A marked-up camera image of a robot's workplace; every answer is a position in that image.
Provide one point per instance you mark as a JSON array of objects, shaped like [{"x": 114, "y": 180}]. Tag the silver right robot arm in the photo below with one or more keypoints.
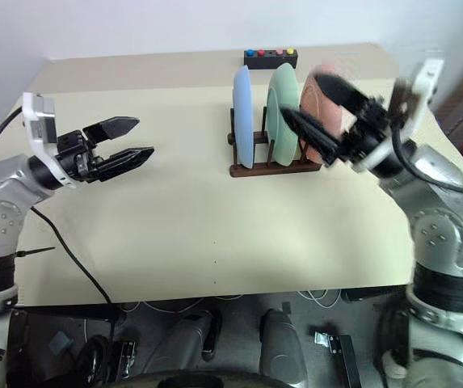
[{"x": 437, "y": 226}]

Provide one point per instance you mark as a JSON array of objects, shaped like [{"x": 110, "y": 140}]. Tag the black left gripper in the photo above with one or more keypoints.
[{"x": 73, "y": 155}]

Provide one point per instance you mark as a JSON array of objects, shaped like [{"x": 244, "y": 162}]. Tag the green plate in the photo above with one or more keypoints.
[{"x": 283, "y": 101}]

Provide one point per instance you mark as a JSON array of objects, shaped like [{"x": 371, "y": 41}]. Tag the black button box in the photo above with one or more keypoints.
[{"x": 269, "y": 60}]

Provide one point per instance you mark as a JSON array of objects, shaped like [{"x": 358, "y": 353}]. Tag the dark wooden dish rack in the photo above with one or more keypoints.
[{"x": 275, "y": 169}]

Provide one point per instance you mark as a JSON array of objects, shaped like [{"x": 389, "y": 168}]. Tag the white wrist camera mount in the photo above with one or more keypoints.
[
  {"x": 429, "y": 81},
  {"x": 39, "y": 121}
]

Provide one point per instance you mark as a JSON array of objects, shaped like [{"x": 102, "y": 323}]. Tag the red button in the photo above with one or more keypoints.
[{"x": 261, "y": 52}]

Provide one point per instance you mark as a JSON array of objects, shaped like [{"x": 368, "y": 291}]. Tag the small grey-blue block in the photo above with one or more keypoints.
[{"x": 60, "y": 342}]

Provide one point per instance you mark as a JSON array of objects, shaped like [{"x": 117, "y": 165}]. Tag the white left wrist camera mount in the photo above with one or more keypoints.
[{"x": 39, "y": 121}]

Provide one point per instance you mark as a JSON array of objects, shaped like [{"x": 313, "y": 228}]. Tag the blue plate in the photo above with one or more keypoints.
[{"x": 243, "y": 121}]

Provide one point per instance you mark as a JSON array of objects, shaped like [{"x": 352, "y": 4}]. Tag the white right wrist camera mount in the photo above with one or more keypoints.
[{"x": 429, "y": 81}]

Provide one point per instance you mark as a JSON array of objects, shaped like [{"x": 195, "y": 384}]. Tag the pink plate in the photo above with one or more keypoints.
[{"x": 316, "y": 105}]

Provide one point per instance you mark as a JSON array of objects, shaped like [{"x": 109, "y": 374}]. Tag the black bracket with metal clasp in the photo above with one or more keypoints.
[{"x": 342, "y": 355}]

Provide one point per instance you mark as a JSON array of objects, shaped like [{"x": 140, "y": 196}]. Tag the blue button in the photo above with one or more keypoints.
[{"x": 249, "y": 52}]

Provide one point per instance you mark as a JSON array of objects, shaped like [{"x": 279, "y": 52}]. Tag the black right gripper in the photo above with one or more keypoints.
[{"x": 366, "y": 129}]

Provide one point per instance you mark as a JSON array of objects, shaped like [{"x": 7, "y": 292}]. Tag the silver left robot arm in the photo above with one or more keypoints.
[{"x": 1, "y": 202}]

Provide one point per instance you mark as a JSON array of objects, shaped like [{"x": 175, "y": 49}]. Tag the dark rounded grey shape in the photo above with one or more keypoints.
[
  {"x": 281, "y": 347},
  {"x": 186, "y": 339}
]

